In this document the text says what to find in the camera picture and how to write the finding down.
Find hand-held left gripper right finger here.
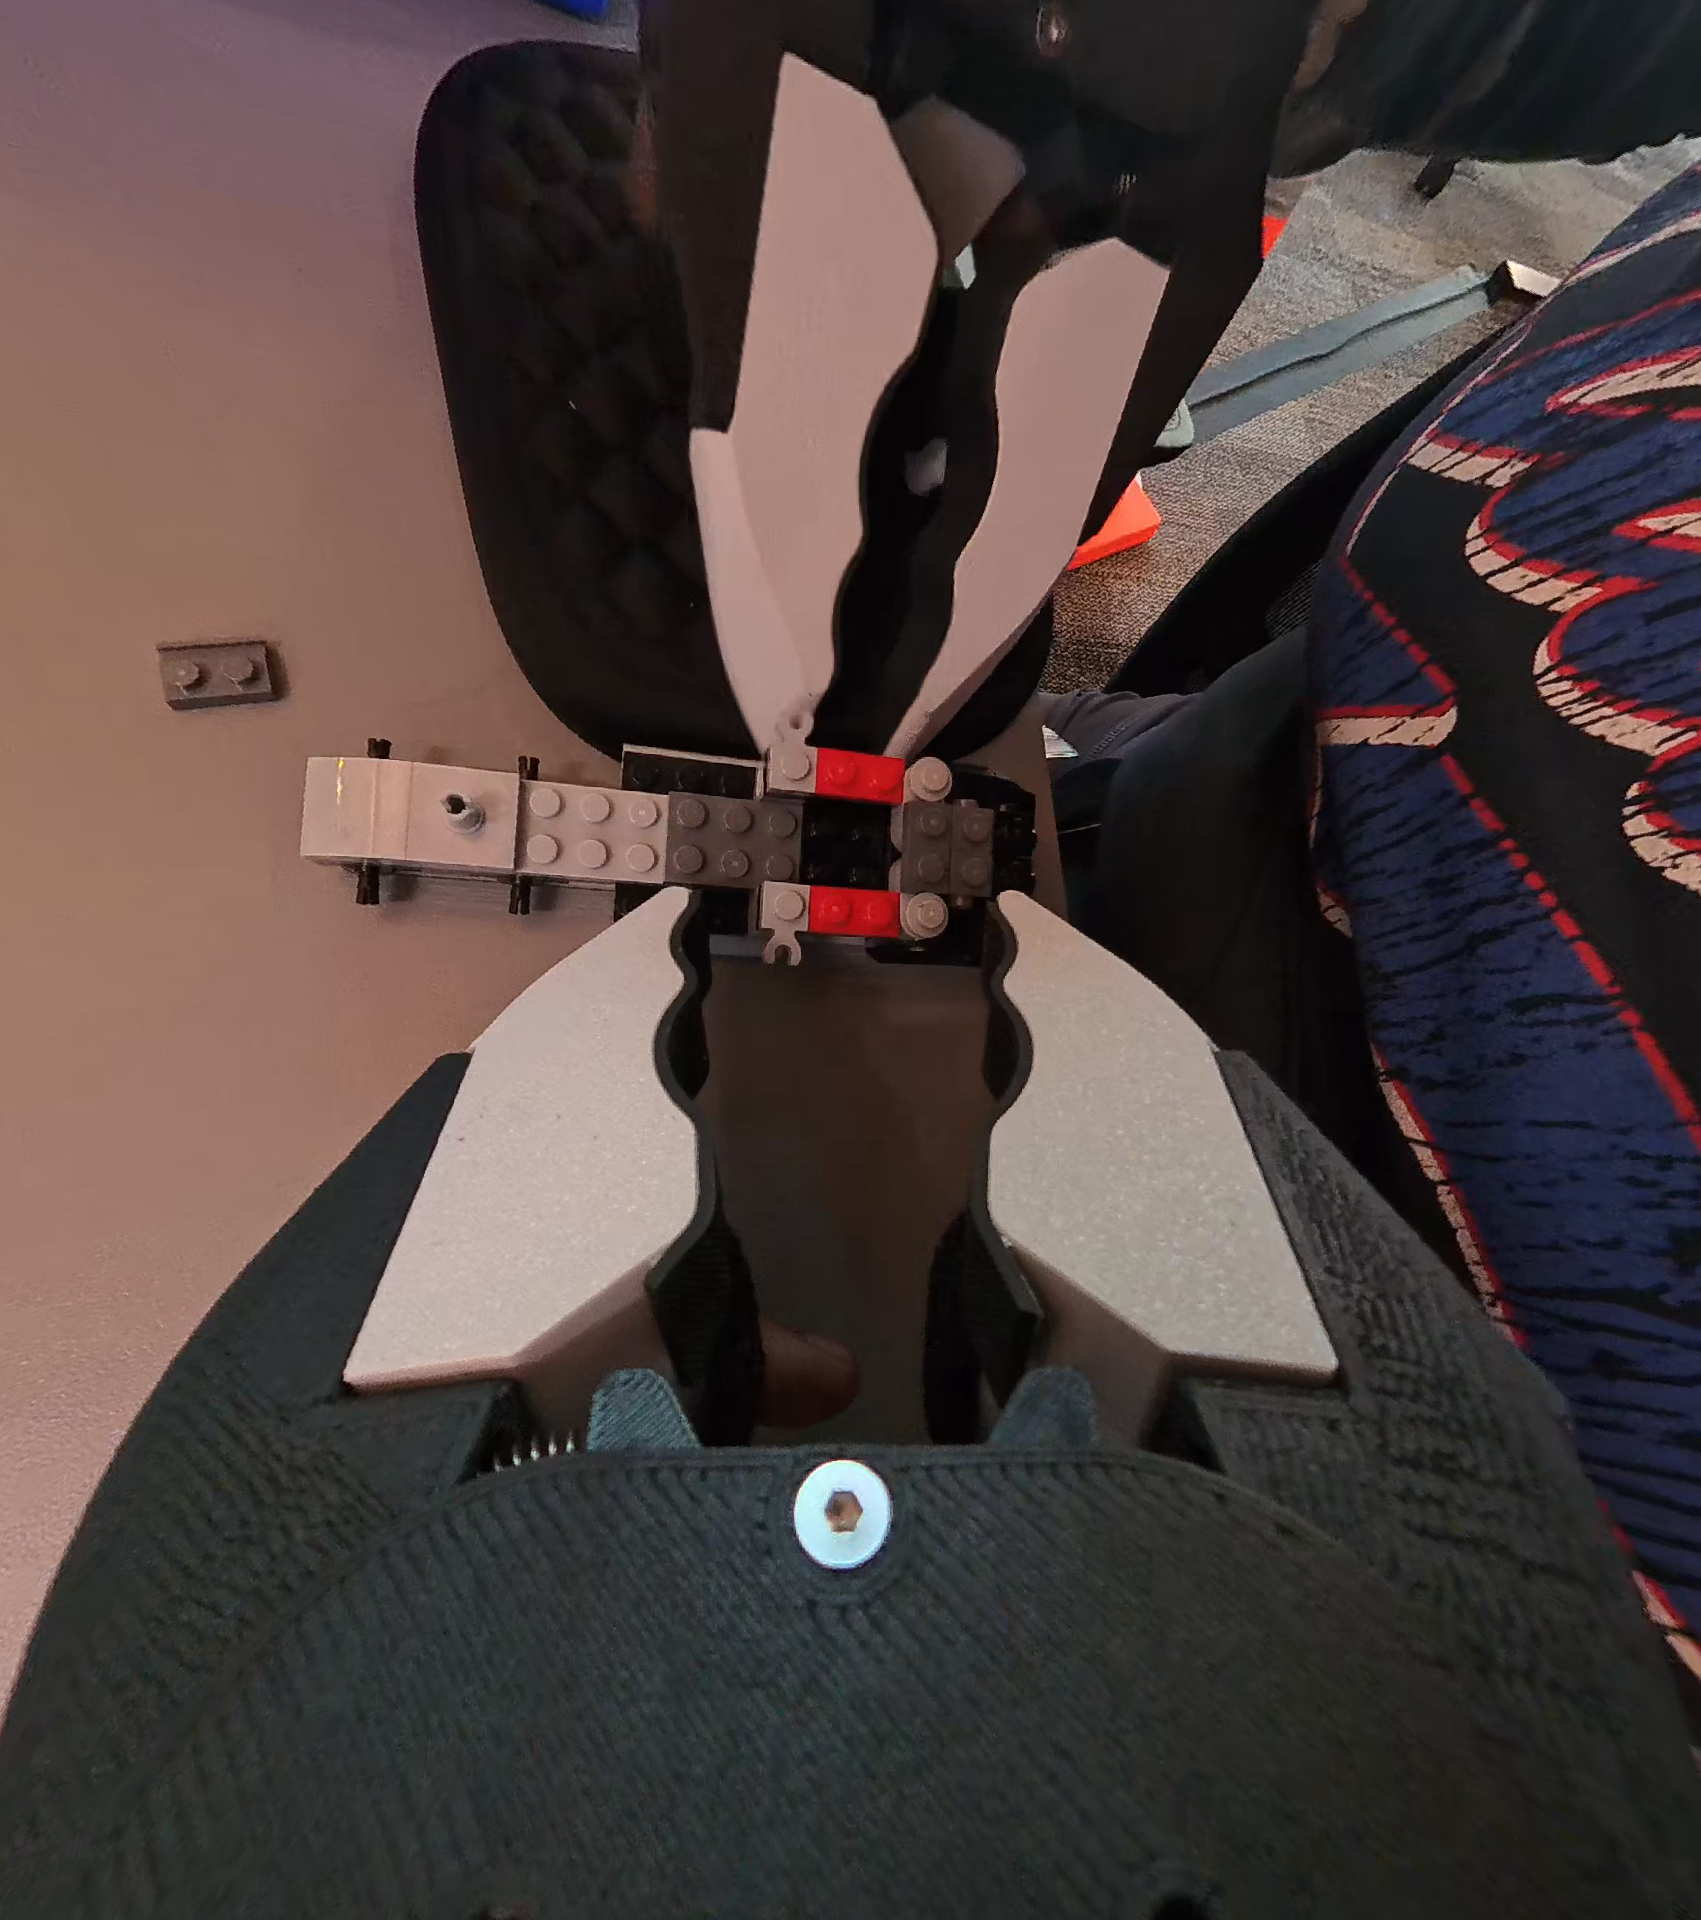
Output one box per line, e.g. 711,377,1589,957
977,888,1344,1385

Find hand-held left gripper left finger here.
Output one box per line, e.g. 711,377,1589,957
342,888,725,1387

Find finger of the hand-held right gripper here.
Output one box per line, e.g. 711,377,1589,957
883,248,1179,765
685,50,950,755

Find grey red toy brick car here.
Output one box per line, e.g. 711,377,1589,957
300,734,1041,964

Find small grey brick plate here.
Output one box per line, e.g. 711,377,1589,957
156,637,289,710

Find grey desk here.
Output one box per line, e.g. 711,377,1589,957
0,0,1079,1920

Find orange white traffic cone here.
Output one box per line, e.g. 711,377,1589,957
1067,468,1164,573

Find black dimpled wrist rest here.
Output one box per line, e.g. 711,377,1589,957
414,35,1058,769

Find person's dark trousers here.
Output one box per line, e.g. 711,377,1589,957
1046,632,1390,1201

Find person's printed dark shirt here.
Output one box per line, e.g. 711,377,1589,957
1307,91,1701,1788

